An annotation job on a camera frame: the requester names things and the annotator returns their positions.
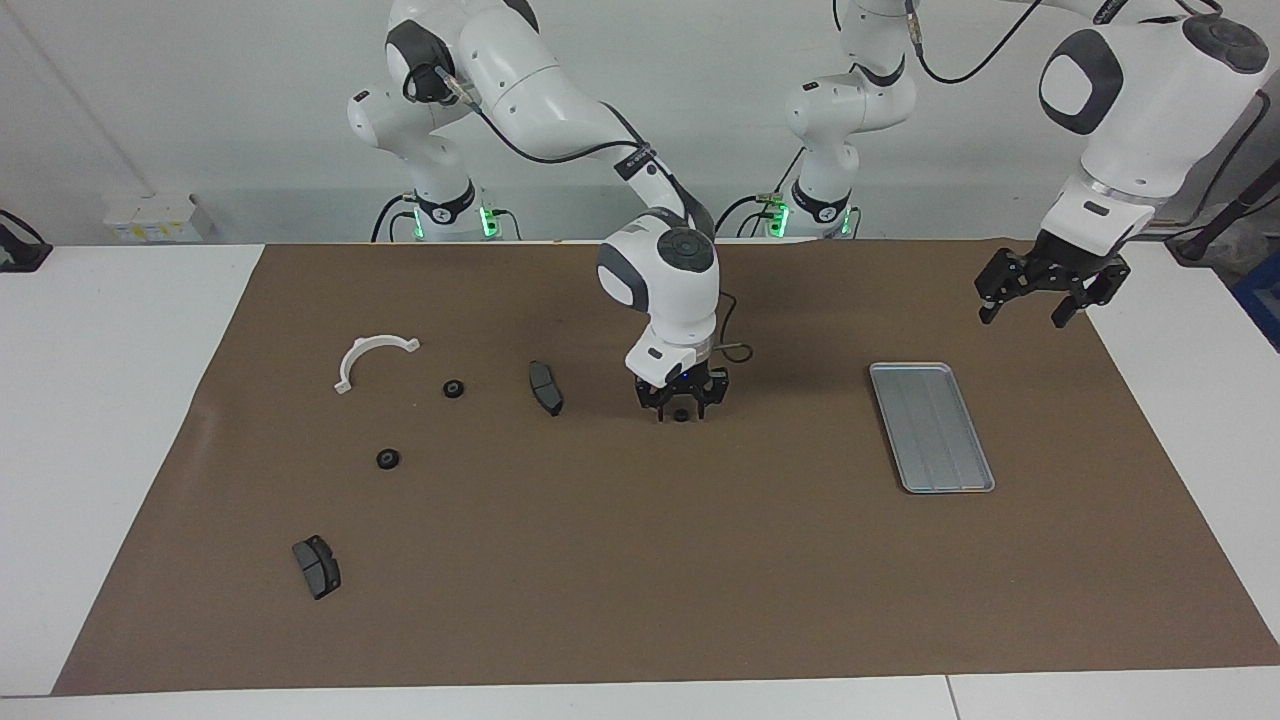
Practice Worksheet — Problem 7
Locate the silver metal tray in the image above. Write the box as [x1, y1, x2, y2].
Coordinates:
[868, 361, 997, 495]

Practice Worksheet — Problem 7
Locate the long dark brake pad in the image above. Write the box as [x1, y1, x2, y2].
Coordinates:
[527, 360, 566, 418]

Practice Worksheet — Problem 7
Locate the brown table mat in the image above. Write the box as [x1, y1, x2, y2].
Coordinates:
[51, 237, 1280, 697]

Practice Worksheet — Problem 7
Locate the blue box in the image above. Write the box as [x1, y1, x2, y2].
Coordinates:
[1231, 249, 1280, 354]

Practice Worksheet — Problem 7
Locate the black tripod pole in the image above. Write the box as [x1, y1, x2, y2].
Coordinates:
[1168, 158, 1280, 265]

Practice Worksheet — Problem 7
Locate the short dark brake pad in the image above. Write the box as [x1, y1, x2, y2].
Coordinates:
[291, 535, 343, 601]

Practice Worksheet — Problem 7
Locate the black object at table edge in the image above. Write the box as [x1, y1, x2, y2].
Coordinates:
[0, 209, 54, 274]

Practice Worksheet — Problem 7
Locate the black base power cable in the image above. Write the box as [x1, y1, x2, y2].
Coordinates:
[371, 192, 415, 244]
[713, 147, 808, 242]

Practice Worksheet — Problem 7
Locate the white curved plastic bracket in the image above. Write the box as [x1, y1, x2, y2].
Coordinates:
[333, 336, 422, 395]

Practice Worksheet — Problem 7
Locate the white wall socket box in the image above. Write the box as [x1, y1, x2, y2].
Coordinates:
[102, 192, 215, 244]

